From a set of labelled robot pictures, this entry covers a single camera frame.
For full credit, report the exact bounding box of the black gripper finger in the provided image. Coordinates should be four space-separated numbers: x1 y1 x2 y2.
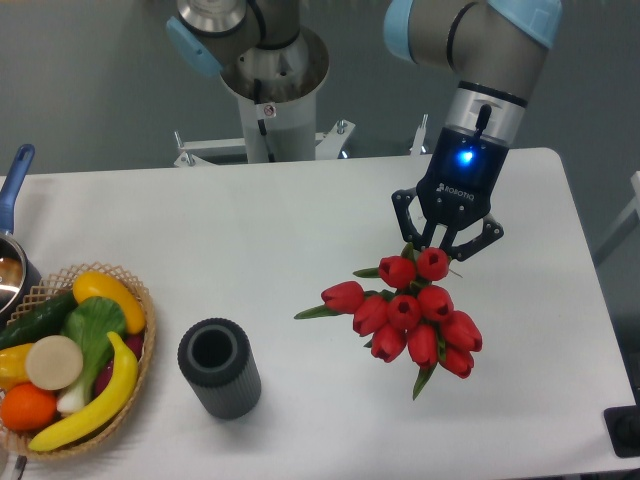
391 187 440 249
449 214 504 262

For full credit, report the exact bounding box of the woven wicker basket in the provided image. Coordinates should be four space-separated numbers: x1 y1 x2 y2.
1 262 156 461

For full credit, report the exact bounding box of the dark grey ribbed vase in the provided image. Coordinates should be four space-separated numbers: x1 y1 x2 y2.
177 318 262 420

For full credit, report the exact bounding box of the purple red vegetable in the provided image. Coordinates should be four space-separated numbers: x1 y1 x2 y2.
93 334 144 397

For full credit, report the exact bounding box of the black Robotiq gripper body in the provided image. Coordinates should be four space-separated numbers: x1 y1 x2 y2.
416 128 509 236

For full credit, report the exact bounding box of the black device at edge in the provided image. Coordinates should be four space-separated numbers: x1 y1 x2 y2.
603 405 639 458

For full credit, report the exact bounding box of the green bok choy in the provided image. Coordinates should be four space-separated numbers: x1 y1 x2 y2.
57 296 126 416

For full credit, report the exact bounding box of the red tulip bouquet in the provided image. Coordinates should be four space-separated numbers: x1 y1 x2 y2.
294 243 483 399

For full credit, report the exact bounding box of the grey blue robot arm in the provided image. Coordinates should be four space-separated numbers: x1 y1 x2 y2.
166 1 562 261

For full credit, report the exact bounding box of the yellow bell pepper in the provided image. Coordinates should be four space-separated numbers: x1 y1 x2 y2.
0 343 33 392

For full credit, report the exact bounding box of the green cucumber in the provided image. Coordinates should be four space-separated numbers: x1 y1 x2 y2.
1 291 77 349

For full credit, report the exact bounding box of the beige round disc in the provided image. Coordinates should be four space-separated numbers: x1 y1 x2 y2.
25 335 83 391

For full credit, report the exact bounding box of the yellow squash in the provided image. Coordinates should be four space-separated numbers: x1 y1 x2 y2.
72 271 146 335

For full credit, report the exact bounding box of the yellow banana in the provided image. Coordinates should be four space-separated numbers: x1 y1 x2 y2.
28 332 138 453

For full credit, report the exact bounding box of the orange fruit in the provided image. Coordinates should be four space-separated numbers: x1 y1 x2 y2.
1 383 57 432

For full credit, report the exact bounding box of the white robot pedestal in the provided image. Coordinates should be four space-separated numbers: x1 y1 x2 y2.
172 27 429 168

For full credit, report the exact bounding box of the blue handled saucepan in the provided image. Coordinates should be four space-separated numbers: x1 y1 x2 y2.
1 144 41 329

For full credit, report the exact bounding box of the white frame at right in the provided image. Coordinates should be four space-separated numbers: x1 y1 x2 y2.
592 171 639 268

